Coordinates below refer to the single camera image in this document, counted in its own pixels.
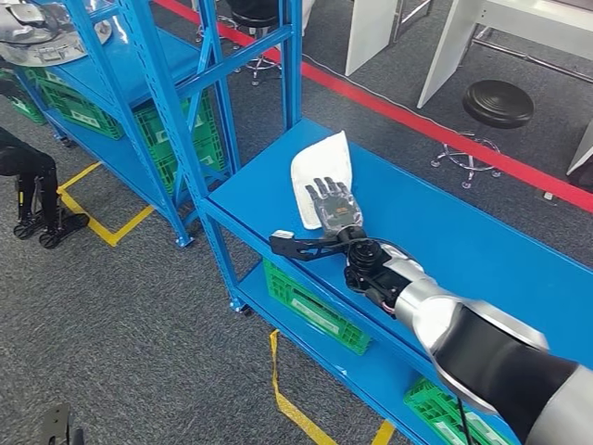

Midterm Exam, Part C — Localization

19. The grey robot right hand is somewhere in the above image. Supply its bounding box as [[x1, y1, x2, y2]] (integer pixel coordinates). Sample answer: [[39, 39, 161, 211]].
[[304, 176, 364, 238]]

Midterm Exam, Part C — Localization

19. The white plastic shell part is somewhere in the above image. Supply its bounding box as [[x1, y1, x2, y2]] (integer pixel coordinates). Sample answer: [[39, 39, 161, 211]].
[[290, 130, 354, 232]]

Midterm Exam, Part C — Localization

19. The blue metal workbench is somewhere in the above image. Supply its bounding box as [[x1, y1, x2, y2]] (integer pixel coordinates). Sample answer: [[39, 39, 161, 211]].
[[198, 118, 593, 445]]

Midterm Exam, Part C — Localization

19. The blue metal shelf rack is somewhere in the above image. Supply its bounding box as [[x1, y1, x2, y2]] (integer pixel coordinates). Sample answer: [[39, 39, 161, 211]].
[[0, 0, 303, 248]]

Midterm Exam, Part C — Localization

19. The round silver metal part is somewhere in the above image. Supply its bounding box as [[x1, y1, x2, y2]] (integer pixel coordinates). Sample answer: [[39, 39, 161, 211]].
[[0, 12, 113, 68]]

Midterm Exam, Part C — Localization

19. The white desk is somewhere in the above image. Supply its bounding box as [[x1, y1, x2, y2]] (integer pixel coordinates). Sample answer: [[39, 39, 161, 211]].
[[344, 0, 435, 77], [416, 0, 593, 177]]

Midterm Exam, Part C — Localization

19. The person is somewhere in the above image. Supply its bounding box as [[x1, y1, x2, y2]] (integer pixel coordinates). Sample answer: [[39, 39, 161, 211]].
[[301, 0, 318, 36]]

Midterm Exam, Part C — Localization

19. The yellow floor tape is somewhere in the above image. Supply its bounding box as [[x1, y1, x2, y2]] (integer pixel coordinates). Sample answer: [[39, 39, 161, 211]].
[[53, 161, 155, 248], [269, 329, 396, 445]]

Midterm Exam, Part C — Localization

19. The black round stool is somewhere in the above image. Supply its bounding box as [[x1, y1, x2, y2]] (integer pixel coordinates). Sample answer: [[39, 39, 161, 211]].
[[193, 0, 282, 88], [429, 79, 536, 190]]

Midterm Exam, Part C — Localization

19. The black legged robot body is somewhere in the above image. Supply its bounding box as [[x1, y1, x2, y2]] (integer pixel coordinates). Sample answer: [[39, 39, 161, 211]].
[[0, 80, 91, 250]]

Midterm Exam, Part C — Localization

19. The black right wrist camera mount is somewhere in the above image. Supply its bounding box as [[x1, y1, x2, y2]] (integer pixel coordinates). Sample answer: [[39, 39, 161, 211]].
[[269, 229, 353, 263]]

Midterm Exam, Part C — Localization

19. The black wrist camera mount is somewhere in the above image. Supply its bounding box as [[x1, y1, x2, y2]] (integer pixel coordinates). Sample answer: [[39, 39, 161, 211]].
[[269, 229, 353, 263], [39, 401, 85, 445]]

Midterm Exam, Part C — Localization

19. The black hanging arm cable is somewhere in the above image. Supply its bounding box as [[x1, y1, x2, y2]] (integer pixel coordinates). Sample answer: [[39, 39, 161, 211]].
[[456, 396, 474, 445]]

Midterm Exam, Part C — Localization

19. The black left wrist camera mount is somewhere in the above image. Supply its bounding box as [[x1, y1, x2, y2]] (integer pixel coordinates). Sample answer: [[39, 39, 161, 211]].
[[39, 401, 85, 445]]

